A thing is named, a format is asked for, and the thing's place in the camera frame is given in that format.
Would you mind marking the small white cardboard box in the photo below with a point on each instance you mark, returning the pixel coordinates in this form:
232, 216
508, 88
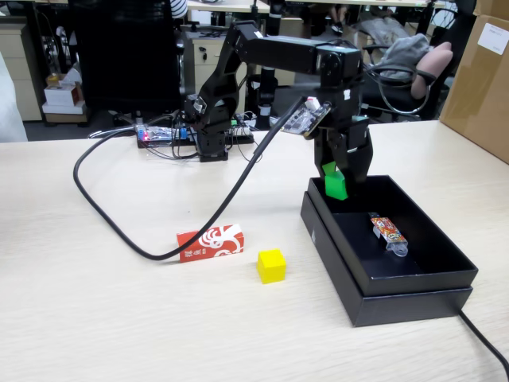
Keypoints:
59, 95

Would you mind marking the green cube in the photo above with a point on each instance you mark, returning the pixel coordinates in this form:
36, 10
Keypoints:
336, 187

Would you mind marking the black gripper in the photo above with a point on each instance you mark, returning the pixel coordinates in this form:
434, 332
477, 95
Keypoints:
346, 111

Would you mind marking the beige drawer cabinet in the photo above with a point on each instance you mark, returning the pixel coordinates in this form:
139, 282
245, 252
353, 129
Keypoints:
20, 79

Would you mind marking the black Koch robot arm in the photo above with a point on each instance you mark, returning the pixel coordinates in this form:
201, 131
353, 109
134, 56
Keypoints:
278, 49

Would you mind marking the yellow cube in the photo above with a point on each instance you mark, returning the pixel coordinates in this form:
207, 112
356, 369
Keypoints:
272, 268

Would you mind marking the robot controller circuit board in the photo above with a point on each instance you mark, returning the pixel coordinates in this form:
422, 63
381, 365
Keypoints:
159, 133

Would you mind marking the black open box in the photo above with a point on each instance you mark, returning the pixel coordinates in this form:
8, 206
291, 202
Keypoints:
413, 308

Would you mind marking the black chair chrome armrests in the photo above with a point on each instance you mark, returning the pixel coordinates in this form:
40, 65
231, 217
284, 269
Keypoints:
393, 95

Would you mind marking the pink cushion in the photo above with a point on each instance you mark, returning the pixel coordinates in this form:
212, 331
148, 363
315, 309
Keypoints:
433, 63

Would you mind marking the small brown cardboard box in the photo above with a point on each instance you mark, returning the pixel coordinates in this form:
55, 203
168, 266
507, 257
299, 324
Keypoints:
493, 6

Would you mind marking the small orange wrapped packet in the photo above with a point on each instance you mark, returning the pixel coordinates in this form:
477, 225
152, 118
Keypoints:
389, 232

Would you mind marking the beige cabinet with key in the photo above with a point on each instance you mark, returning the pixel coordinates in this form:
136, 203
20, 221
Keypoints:
207, 67

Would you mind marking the grey clothing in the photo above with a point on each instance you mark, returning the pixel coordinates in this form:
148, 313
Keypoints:
401, 51

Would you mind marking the black pole stand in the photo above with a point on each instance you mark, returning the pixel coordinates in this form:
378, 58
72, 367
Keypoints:
269, 85

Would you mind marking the flat white cardboard box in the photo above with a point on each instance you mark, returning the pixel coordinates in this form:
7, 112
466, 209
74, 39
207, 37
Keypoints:
63, 113

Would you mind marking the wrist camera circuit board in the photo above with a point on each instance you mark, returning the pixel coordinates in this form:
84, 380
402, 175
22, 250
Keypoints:
304, 119

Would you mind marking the red white patterned box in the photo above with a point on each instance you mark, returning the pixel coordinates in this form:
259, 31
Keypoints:
191, 248

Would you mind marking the large brown cardboard box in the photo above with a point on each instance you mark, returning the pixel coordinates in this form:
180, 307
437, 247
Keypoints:
477, 99

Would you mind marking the person in striped shirt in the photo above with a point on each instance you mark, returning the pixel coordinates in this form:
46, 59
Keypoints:
179, 8

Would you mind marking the black board green connector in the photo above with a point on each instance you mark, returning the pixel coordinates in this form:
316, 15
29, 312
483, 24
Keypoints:
242, 137

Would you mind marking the white fabric garment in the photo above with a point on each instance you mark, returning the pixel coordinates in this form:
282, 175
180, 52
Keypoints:
10, 111

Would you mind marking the black cardboard box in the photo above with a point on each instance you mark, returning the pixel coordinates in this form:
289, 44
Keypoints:
421, 284

